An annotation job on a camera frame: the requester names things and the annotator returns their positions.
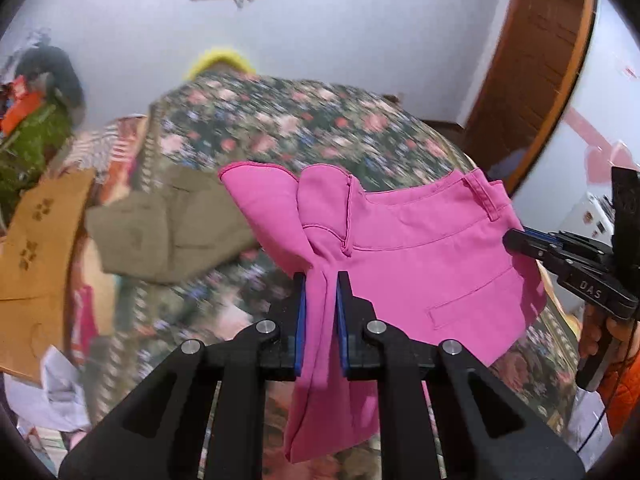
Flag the pink pants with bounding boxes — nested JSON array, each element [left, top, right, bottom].
[[220, 162, 546, 463]]

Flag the floral green bedspread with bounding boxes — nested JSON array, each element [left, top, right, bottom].
[[69, 71, 584, 480]]

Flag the olive green folded pants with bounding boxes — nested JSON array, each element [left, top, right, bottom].
[[85, 165, 257, 284]]

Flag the wooden door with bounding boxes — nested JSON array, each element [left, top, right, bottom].
[[464, 0, 597, 194]]

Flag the yellow bed footboard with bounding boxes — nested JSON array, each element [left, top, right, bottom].
[[184, 48, 256, 80]]

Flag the striped blanket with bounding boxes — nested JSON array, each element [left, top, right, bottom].
[[43, 114, 148, 184]]

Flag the person right hand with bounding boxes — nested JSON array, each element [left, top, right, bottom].
[[577, 301, 640, 391]]

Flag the white crumpled cloth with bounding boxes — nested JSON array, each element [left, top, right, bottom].
[[3, 346, 91, 432]]

